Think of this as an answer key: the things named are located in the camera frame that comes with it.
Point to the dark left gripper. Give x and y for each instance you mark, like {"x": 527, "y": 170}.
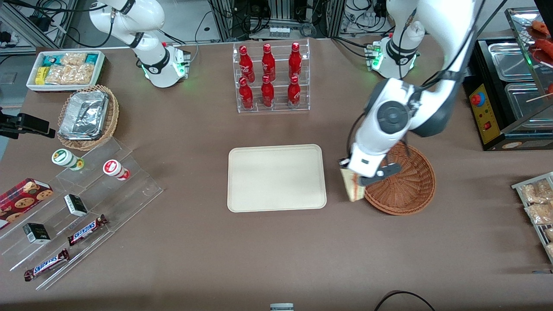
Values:
{"x": 342, "y": 160}

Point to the triangle sandwich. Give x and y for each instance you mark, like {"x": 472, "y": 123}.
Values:
{"x": 353, "y": 192}

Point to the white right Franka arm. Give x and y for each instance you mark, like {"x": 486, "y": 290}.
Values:
{"x": 155, "y": 65}

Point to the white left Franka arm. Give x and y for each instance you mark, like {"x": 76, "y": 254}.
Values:
{"x": 371, "y": 147}

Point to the brown wicker basket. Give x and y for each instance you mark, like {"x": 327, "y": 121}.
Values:
{"x": 410, "y": 190}

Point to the beige plastic tray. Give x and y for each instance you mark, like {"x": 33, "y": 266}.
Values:
{"x": 276, "y": 181}

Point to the light wicker basket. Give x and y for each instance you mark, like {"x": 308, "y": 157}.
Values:
{"x": 113, "y": 116}

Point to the aluminium foil tray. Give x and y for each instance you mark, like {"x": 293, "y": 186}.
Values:
{"x": 82, "y": 116}

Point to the red cola bottle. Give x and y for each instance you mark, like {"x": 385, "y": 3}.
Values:
{"x": 295, "y": 60}
{"x": 246, "y": 65}
{"x": 268, "y": 62}
{"x": 267, "y": 93}
{"x": 246, "y": 95}
{"x": 293, "y": 93}

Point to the clear acrylic bottle rack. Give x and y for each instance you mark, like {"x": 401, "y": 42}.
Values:
{"x": 276, "y": 109}

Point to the black food warmer cabinet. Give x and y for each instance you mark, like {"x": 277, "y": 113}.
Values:
{"x": 490, "y": 116}

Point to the clear pastry bag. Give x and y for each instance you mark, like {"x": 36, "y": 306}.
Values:
{"x": 540, "y": 214}
{"x": 535, "y": 192}
{"x": 550, "y": 249}
{"x": 549, "y": 234}

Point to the grey device edge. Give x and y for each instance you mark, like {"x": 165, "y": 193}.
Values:
{"x": 281, "y": 307}

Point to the white power strip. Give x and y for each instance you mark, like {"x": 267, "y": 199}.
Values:
{"x": 279, "y": 31}

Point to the red sausage on skewer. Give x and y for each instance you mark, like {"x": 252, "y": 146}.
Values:
{"x": 540, "y": 28}
{"x": 544, "y": 45}

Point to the clear acrylic stepped stand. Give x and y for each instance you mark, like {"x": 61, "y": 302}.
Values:
{"x": 138, "y": 190}

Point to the red lid cup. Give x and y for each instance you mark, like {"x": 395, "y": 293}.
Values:
{"x": 113, "y": 167}

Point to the Snickers chocolate bar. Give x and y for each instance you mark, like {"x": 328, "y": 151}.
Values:
{"x": 46, "y": 264}
{"x": 86, "y": 230}

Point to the small black box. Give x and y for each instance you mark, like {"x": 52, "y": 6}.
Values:
{"x": 36, "y": 233}
{"x": 75, "y": 205}

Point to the teal snack packet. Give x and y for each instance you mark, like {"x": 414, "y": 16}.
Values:
{"x": 91, "y": 58}
{"x": 52, "y": 60}

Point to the clear cracker bag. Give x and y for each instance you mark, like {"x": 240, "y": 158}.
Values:
{"x": 73, "y": 59}
{"x": 58, "y": 74}
{"x": 83, "y": 74}

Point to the green lid cup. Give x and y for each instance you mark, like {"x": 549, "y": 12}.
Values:
{"x": 62, "y": 157}

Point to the white rectangular snack bin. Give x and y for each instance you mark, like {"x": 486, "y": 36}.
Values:
{"x": 65, "y": 88}

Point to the black clamp device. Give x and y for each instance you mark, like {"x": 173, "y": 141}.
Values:
{"x": 30, "y": 123}

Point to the yellow snack packet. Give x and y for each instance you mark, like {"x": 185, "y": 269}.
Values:
{"x": 40, "y": 75}

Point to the red cookie box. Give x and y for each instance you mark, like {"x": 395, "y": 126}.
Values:
{"x": 21, "y": 198}

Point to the aluminium frame rack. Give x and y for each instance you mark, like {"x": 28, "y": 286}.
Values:
{"x": 225, "y": 26}

